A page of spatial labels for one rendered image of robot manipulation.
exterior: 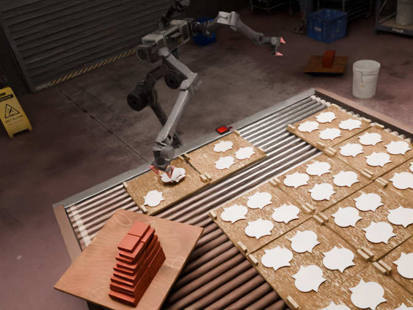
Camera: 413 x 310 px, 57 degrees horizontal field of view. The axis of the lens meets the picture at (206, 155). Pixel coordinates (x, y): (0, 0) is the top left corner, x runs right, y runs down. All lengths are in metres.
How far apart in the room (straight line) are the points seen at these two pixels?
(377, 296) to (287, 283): 0.35
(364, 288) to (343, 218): 0.39
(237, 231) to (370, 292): 0.65
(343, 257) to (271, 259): 0.31
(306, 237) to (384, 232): 0.35
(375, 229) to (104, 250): 1.26
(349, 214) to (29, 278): 2.53
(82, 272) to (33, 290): 1.59
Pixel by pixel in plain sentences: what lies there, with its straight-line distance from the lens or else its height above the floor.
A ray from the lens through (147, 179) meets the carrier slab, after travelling 2.38.
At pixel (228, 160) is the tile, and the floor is 0.95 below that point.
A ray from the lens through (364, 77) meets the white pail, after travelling 4.79.
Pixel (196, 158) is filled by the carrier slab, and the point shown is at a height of 0.94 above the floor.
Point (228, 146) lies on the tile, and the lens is 2.49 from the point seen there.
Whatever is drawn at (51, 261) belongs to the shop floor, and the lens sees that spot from 3.55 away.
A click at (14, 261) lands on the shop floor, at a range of 3.75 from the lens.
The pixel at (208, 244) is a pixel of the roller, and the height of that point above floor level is 0.92.
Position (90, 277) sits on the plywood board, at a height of 1.04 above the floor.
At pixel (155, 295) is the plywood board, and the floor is 1.04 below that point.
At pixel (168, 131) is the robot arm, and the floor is 1.25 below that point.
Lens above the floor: 2.36
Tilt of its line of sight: 35 degrees down
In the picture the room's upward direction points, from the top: 11 degrees counter-clockwise
